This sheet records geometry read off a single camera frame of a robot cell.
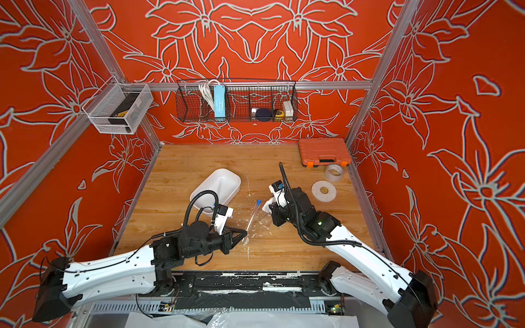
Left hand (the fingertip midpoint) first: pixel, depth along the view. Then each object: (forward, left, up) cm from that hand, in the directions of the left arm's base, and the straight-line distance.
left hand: (247, 233), depth 68 cm
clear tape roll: (+42, -40, -16) cm, 60 cm away
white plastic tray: (+31, +16, -16) cm, 39 cm away
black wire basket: (+62, +11, +12) cm, 64 cm away
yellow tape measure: (+54, -9, +11) cm, 56 cm away
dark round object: (+54, -2, +10) cm, 55 cm away
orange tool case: (+54, -36, -12) cm, 66 cm away
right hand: (+11, -6, 0) cm, 12 cm away
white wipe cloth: (+11, -6, 0) cm, 12 cm away
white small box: (+53, -14, +14) cm, 56 cm away
